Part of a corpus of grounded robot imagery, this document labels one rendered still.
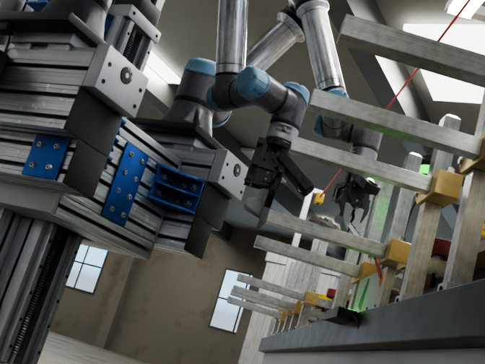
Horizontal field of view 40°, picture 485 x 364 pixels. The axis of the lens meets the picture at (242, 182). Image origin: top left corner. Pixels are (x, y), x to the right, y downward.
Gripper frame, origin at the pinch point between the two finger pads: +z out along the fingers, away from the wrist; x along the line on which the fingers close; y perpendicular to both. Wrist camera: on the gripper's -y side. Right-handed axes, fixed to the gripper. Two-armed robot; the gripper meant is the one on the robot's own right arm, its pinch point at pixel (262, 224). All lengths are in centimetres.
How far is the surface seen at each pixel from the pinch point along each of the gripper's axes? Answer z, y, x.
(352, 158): -12.9, -12.3, 26.6
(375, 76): -224, -64, -353
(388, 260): -0.4, -29.6, 4.0
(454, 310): 16, -28, 59
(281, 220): -1.9, -3.8, 1.5
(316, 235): -1.3, -12.6, 1.5
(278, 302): 0, -22, -148
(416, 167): -26.1, -31.7, -2.0
